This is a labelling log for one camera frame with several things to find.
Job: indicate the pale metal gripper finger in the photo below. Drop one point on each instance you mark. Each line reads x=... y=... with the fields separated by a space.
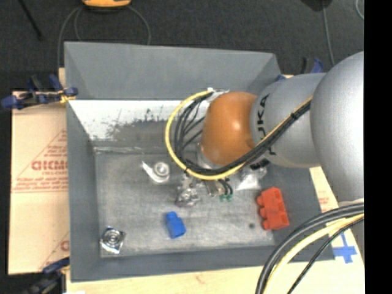
x=190 y=181
x=186 y=198

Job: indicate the blue toy block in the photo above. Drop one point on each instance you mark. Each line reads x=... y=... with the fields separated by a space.
x=175 y=224

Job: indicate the red toy block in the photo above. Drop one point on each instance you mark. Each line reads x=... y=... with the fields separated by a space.
x=272 y=209

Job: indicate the clear square glass dish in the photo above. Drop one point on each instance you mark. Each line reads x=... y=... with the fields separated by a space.
x=112 y=240

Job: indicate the grey metal bin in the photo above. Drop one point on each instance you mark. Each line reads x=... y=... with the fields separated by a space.
x=131 y=72

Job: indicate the brown cardboard board red print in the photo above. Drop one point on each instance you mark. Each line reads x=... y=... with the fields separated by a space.
x=36 y=194

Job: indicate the black cylinder on white bracket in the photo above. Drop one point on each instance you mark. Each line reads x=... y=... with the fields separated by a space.
x=251 y=180

